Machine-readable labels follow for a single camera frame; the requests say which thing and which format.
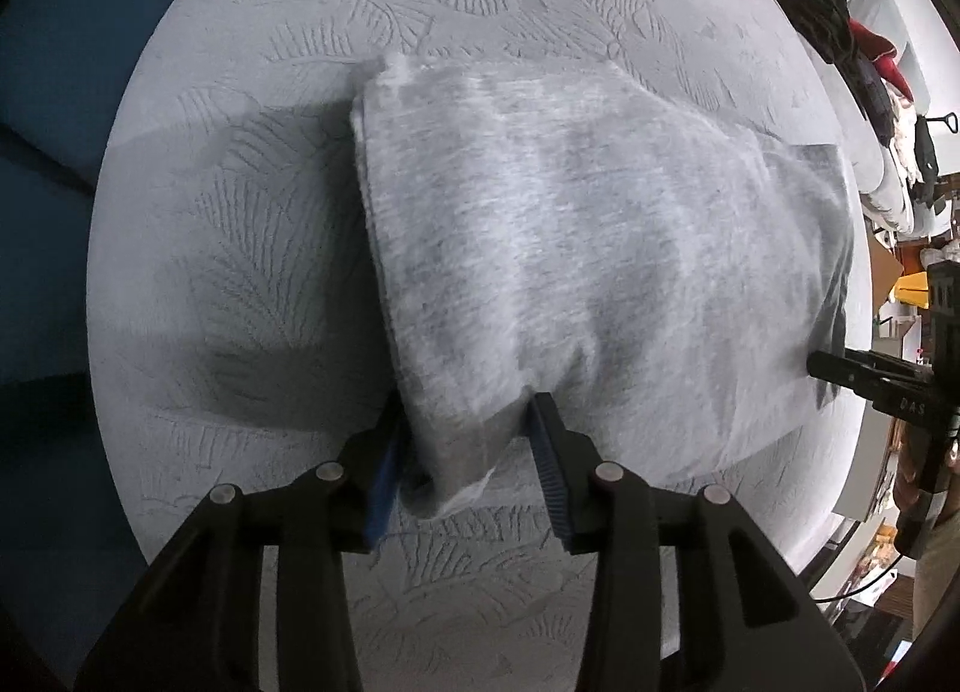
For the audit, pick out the grey patterned bed cover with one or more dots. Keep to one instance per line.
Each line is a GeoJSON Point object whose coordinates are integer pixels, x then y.
{"type": "Point", "coordinates": [262, 250]}

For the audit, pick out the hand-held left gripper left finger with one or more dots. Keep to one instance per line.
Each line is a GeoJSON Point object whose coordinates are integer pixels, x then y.
{"type": "Point", "coordinates": [379, 493]}

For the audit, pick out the blue curtain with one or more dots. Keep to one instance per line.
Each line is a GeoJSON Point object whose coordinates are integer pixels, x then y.
{"type": "Point", "coordinates": [52, 137]}

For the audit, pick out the black clothes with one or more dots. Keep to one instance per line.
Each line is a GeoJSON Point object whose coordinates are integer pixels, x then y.
{"type": "Point", "coordinates": [814, 14]}

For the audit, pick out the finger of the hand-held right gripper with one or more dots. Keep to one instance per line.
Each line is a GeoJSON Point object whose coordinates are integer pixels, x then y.
{"type": "Point", "coordinates": [847, 368]}

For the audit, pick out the floral cloth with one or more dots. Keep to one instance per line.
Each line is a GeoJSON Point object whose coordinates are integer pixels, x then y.
{"type": "Point", "coordinates": [902, 137]}

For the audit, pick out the brown cardboard box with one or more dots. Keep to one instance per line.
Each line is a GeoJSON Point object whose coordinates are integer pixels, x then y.
{"type": "Point", "coordinates": [892, 272]}

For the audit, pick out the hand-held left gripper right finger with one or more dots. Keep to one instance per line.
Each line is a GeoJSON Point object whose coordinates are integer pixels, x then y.
{"type": "Point", "coordinates": [551, 467]}

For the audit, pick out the red cloth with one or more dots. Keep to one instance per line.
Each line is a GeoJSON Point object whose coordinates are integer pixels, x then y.
{"type": "Point", "coordinates": [877, 55]}

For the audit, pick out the person's right forearm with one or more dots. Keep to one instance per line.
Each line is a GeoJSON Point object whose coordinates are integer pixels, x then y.
{"type": "Point", "coordinates": [911, 504]}

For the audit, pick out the grey t-shirt blue collar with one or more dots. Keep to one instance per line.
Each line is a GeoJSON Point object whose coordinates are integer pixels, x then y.
{"type": "Point", "coordinates": [570, 250]}

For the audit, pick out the grey sofa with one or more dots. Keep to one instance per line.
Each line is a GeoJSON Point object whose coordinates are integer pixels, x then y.
{"type": "Point", "coordinates": [870, 160]}

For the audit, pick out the dark navy cloth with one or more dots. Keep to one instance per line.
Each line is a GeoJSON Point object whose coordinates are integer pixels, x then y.
{"type": "Point", "coordinates": [877, 100]}

